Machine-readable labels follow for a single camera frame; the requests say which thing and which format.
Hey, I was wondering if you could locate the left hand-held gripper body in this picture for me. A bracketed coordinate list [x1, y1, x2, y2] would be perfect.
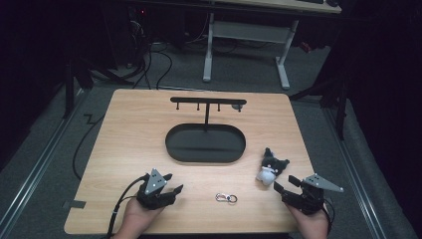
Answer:
[135, 167, 177, 211]

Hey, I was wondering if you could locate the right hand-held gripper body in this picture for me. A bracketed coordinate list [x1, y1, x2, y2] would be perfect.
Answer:
[281, 172, 345, 216]

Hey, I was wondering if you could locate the black and white plush toy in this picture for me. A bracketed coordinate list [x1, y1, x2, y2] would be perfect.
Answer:
[255, 146, 291, 187]

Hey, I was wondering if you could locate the silver carabiner key ring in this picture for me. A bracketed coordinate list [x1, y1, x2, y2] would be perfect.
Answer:
[214, 192, 239, 204]

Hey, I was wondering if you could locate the black oval stand base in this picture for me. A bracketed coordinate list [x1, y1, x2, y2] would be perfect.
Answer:
[164, 96, 248, 164]

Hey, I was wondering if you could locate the person's right hand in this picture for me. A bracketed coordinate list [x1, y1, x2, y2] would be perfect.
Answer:
[286, 202, 330, 239]

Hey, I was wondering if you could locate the person's left hand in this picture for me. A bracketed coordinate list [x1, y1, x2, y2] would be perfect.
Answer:
[112, 197, 166, 239]

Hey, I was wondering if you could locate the grey tape strip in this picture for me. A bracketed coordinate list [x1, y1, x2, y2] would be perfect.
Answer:
[67, 199, 88, 210]

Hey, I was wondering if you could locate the black metal stand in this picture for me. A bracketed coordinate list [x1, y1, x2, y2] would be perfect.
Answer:
[62, 58, 95, 120]
[288, 74, 350, 141]

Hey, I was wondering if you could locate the dark computer tower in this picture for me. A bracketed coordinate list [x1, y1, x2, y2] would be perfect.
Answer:
[99, 4, 148, 69]

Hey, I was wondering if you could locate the wooden desk with white legs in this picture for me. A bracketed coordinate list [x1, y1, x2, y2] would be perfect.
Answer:
[202, 0, 343, 91]

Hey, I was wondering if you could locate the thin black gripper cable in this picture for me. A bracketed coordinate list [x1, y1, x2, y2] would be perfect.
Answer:
[322, 196, 336, 235]

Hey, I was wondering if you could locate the metal floor rail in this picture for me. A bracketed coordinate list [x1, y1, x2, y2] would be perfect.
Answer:
[322, 107, 388, 239]
[0, 87, 88, 235]

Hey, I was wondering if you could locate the black floor cable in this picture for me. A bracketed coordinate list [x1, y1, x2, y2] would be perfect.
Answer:
[72, 113, 106, 182]

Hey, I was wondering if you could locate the bundle of black cables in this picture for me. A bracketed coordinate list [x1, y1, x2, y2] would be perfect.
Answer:
[127, 13, 174, 91]

